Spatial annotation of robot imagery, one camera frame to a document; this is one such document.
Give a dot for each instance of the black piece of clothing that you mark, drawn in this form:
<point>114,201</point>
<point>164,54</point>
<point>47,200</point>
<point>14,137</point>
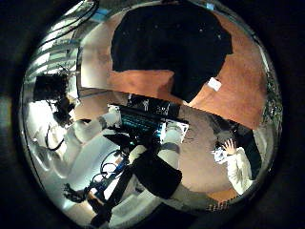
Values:
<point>171,41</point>

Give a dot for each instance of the black control box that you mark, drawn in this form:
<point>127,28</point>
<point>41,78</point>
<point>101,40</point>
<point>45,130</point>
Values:
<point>143,119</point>

